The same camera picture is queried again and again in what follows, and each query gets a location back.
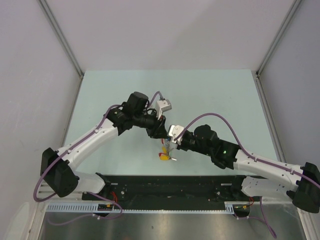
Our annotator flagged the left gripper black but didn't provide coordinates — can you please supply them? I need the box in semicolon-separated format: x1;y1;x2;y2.
133;108;169;140

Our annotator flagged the metal keyring holder red handle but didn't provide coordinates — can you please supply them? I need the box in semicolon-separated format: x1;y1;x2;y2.
160;138;177;156

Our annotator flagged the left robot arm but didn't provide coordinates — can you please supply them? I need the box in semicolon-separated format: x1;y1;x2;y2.
33;91;172;202

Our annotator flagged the yellow key tag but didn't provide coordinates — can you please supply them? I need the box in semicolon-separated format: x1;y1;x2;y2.
159;153;171;161

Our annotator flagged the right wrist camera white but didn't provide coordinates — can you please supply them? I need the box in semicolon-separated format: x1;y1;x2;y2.
167;125;185;145

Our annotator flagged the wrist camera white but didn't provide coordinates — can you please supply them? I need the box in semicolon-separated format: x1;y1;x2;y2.
167;125;185;145
154;99;172;120

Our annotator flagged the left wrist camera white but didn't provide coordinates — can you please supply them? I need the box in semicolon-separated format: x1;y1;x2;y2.
154;99;172;120

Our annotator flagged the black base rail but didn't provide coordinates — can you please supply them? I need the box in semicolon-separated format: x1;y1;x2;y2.
81;175;260;212

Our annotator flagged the white cable duct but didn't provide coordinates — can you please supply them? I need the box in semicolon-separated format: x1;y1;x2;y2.
46;202;241;215

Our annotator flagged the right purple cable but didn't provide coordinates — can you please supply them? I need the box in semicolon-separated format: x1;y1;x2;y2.
173;113;320;238

